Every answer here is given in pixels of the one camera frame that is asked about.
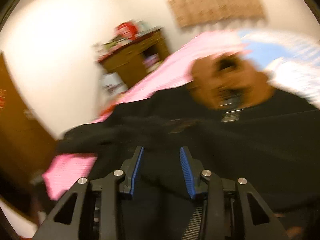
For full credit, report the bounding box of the pink and blue bed blanket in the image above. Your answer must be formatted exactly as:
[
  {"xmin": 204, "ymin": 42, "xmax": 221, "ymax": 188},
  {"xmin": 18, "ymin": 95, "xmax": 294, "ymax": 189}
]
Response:
[{"xmin": 43, "ymin": 30, "xmax": 319, "ymax": 200}]

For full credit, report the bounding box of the beige window curtain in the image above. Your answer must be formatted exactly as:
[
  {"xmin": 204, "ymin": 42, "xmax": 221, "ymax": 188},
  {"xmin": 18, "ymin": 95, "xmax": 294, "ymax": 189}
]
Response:
[{"xmin": 166, "ymin": 0, "xmax": 265, "ymax": 28}]

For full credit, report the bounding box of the red gift bag on desk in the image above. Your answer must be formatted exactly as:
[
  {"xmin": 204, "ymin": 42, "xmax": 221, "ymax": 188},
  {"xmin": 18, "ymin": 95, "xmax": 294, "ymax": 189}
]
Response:
[{"xmin": 116, "ymin": 21, "xmax": 138, "ymax": 40}]

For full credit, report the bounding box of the white printed paper bag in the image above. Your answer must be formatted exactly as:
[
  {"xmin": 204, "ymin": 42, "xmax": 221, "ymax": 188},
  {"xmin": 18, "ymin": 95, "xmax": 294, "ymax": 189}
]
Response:
[{"xmin": 101, "ymin": 72, "xmax": 127, "ymax": 96}]

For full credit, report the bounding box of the brown wooden door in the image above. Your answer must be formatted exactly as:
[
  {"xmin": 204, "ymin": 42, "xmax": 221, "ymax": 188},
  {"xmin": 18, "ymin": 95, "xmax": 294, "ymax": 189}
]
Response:
[{"xmin": 0, "ymin": 52, "xmax": 57, "ymax": 218}]

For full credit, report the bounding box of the person's left hand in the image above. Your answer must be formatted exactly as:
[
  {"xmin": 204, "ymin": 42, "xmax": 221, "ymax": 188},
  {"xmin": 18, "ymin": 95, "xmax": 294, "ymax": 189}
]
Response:
[{"xmin": 187, "ymin": 53, "xmax": 275, "ymax": 109}]

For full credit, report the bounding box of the black Asics shirt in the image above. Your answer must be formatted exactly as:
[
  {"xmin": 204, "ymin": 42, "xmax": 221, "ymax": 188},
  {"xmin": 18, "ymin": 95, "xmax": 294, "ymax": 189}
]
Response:
[{"xmin": 57, "ymin": 86, "xmax": 319, "ymax": 239}]

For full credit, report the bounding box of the wooden desk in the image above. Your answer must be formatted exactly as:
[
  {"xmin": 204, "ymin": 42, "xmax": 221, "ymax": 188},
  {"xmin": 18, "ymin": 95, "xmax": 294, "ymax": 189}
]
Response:
[{"xmin": 98, "ymin": 28, "xmax": 170, "ymax": 88}]

